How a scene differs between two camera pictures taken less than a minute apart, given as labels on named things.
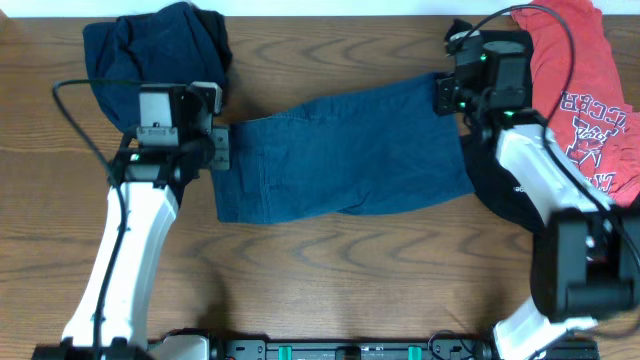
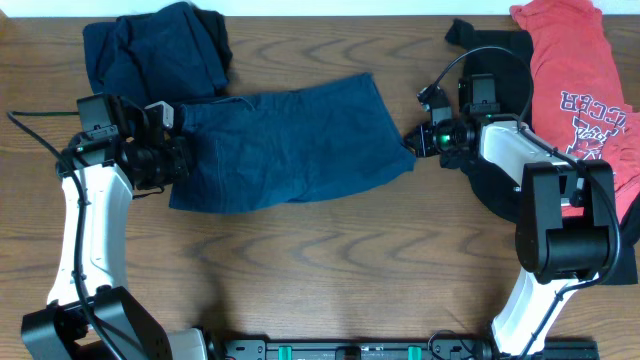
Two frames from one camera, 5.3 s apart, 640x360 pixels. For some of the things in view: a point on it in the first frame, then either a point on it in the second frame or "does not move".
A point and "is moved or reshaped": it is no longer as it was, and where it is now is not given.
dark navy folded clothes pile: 176,43 does not move
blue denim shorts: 356,153 is moved or reshaped
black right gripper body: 461,98 -> 442,138
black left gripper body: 221,141 -> 162,165
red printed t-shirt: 597,127 does not move
